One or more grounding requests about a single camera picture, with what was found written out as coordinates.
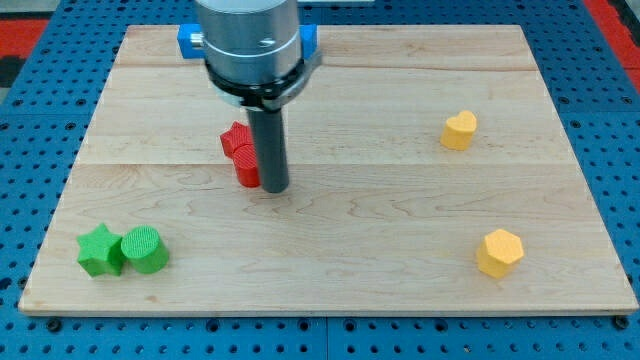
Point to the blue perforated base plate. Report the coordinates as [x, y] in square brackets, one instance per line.
[46, 113]

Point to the green cylinder block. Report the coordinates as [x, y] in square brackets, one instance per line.
[145, 250]

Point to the yellow heart block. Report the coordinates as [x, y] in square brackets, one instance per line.
[459, 130]

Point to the blue block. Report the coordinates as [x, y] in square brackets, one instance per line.
[189, 39]

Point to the wooden board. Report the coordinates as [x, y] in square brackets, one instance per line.
[379, 219]

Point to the yellow hexagon block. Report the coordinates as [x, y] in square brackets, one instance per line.
[499, 253]

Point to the red star block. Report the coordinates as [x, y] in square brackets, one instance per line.
[237, 136]

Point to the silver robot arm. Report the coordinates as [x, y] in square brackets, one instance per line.
[258, 56]

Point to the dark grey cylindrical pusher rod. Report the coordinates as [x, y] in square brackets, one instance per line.
[267, 131]

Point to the red cylinder block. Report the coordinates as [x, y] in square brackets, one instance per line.
[245, 164]

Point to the green star block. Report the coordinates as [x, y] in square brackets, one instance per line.
[100, 252]

